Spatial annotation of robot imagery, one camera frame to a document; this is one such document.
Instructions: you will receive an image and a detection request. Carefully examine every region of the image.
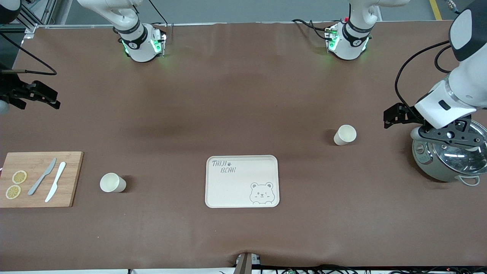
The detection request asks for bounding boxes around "white IKEA cup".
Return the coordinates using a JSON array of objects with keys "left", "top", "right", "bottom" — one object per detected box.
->
[
  {"left": 334, "top": 124, "right": 357, "bottom": 146},
  {"left": 100, "top": 172, "right": 127, "bottom": 193}
]

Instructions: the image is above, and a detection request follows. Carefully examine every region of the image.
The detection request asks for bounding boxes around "cream tray with bear print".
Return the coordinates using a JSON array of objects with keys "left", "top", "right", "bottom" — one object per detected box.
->
[{"left": 205, "top": 155, "right": 280, "bottom": 209}]

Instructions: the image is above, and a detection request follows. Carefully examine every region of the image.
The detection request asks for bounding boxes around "grey rice cooker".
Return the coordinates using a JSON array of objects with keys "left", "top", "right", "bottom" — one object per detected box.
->
[{"left": 412, "top": 118, "right": 487, "bottom": 187}]

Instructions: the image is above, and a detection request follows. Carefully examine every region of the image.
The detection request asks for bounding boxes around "grey plastic knife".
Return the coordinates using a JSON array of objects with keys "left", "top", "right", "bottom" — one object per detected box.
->
[{"left": 27, "top": 158, "right": 57, "bottom": 196}]

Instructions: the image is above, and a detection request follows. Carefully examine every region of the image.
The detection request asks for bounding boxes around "bamboo cutting board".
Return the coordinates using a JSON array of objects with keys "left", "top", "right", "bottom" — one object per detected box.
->
[{"left": 0, "top": 151, "right": 84, "bottom": 208}]

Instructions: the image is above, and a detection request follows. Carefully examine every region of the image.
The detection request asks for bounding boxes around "white plastic knife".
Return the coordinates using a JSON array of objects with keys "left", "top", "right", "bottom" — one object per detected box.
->
[{"left": 45, "top": 161, "right": 67, "bottom": 203}]

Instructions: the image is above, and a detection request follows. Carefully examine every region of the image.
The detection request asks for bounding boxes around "brown table cover sheet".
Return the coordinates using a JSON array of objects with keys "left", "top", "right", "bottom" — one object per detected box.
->
[{"left": 0, "top": 21, "right": 487, "bottom": 271}]

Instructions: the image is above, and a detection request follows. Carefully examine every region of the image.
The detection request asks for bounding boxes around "long black left arm cable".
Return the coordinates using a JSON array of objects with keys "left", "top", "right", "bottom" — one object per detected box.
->
[{"left": 395, "top": 40, "right": 455, "bottom": 111}]

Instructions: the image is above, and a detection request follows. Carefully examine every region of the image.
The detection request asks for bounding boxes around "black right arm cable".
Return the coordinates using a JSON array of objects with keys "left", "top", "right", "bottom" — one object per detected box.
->
[{"left": 0, "top": 32, "right": 57, "bottom": 75}]

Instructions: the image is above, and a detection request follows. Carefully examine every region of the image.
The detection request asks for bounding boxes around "short black left arm cable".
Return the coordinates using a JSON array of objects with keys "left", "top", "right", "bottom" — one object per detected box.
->
[{"left": 435, "top": 46, "right": 457, "bottom": 73}]

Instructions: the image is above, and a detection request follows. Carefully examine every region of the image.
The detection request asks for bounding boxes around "aluminium frame profile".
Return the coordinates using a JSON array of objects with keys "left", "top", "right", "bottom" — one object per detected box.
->
[{"left": 0, "top": 0, "right": 57, "bottom": 38}]

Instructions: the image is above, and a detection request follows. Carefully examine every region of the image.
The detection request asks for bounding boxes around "black left base cable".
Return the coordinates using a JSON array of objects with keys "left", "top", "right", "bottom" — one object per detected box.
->
[{"left": 292, "top": 18, "right": 335, "bottom": 41}]

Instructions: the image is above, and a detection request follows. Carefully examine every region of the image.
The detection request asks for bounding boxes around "black base cable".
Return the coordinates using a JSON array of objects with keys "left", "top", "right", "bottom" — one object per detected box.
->
[
  {"left": 146, "top": 0, "right": 168, "bottom": 27},
  {"left": 292, "top": 18, "right": 335, "bottom": 41}
]

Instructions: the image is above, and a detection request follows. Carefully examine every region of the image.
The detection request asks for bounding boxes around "black right base cable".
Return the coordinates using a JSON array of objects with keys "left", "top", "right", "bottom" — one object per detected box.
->
[{"left": 146, "top": 0, "right": 168, "bottom": 27}]

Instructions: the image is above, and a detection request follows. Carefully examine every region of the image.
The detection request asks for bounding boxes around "grey camera post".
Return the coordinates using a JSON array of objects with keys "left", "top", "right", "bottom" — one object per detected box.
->
[{"left": 234, "top": 252, "right": 262, "bottom": 274}]

